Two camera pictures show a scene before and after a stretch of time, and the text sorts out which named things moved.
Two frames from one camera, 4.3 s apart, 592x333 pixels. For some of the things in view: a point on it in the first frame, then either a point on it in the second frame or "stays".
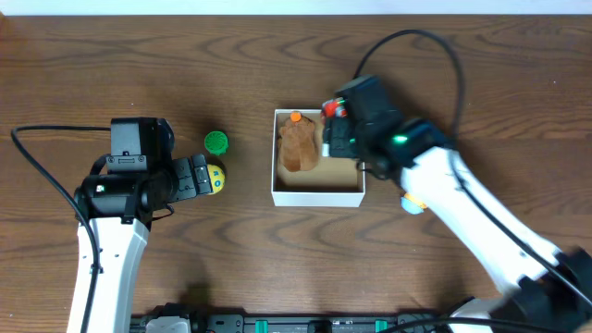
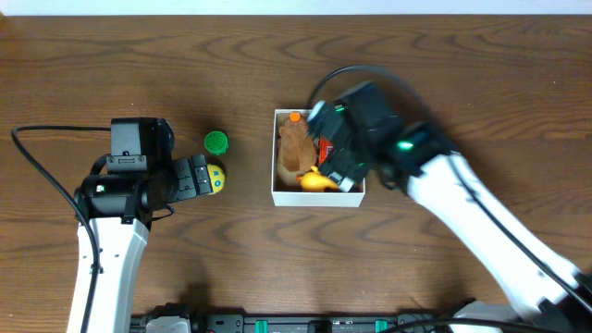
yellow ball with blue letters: [216, 178] stays
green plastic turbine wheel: [216, 142] stays
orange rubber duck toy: [412, 204] → [316, 182]
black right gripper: [338, 137] → [340, 156]
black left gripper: [200, 174] stays
